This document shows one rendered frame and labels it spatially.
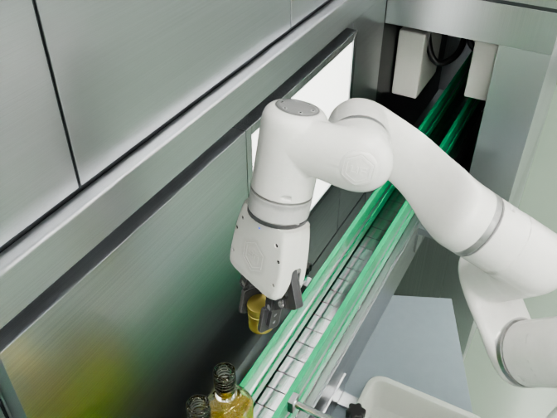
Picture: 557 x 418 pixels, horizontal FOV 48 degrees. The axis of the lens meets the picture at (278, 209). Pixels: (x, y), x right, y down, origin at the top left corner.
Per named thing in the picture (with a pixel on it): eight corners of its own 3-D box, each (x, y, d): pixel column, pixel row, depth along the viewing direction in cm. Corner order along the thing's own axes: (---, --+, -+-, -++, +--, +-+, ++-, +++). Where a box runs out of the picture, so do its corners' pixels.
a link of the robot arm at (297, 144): (397, 111, 71) (404, 145, 63) (375, 191, 77) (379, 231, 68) (268, 87, 71) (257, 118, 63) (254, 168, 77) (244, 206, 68)
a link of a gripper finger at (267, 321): (263, 290, 78) (256, 330, 82) (279, 305, 76) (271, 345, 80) (283, 283, 80) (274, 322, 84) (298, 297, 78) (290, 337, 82)
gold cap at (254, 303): (263, 310, 87) (262, 289, 84) (279, 325, 84) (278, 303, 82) (243, 323, 85) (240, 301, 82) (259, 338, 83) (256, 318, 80)
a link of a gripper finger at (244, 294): (233, 262, 82) (227, 301, 86) (247, 275, 80) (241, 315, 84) (252, 256, 84) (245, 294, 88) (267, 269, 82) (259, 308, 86)
